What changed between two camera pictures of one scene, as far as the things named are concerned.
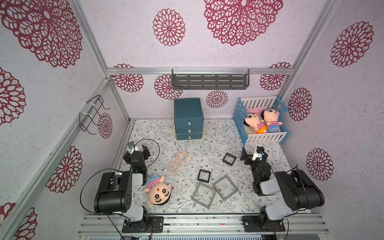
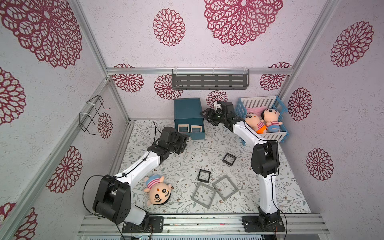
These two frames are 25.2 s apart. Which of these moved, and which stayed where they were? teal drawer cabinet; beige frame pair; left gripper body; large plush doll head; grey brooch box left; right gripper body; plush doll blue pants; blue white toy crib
Moved: right gripper body; beige frame pair; left gripper body
Stayed: grey brooch box left; plush doll blue pants; large plush doll head; blue white toy crib; teal drawer cabinet
